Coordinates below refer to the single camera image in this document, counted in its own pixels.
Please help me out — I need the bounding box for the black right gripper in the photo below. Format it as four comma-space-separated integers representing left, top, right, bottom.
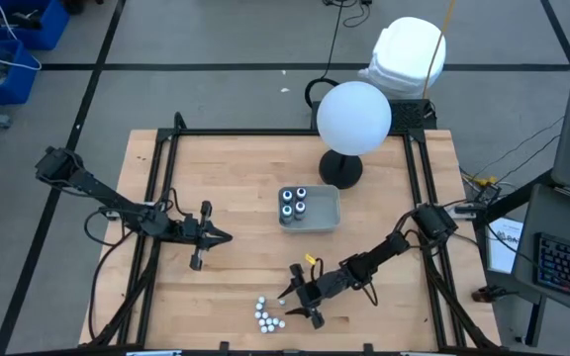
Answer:
278, 264, 345, 330

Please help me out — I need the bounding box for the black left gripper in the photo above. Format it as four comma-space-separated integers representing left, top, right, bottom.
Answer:
180, 200, 234, 272

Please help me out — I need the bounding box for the grey plastic bin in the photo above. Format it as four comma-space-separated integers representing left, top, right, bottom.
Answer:
278, 185, 342, 234

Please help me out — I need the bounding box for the black clamp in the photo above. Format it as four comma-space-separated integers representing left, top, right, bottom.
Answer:
471, 285, 509, 304

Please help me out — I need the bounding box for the white paper sheet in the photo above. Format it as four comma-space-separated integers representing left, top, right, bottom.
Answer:
486, 216, 524, 275

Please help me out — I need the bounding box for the black perforated computer box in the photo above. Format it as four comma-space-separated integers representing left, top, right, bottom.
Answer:
311, 98, 437, 133

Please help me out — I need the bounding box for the black desk leg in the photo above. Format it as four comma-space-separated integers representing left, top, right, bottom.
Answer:
522, 295, 548, 347

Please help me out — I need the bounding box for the blue storage bin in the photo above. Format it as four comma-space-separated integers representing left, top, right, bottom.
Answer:
0, 0, 71, 51
0, 40, 40, 108

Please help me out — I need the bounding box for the white wrapped bulky object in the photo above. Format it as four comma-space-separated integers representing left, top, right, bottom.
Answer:
357, 16, 447, 100

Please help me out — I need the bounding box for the grey side desk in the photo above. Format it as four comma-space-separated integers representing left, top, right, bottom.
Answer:
511, 182, 570, 325

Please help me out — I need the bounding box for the black aluminium table frame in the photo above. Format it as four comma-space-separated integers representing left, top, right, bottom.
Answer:
79, 111, 502, 356

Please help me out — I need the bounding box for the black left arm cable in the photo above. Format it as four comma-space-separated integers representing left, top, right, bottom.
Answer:
88, 231, 136, 342

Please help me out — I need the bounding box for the black plug with cable loop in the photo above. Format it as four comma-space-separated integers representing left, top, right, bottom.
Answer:
322, 0, 373, 29

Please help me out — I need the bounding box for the thin black floor cable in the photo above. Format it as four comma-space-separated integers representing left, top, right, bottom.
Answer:
471, 116, 566, 177
497, 133, 562, 183

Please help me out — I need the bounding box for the yellow hanging cable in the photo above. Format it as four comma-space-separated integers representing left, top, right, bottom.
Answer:
422, 0, 458, 99

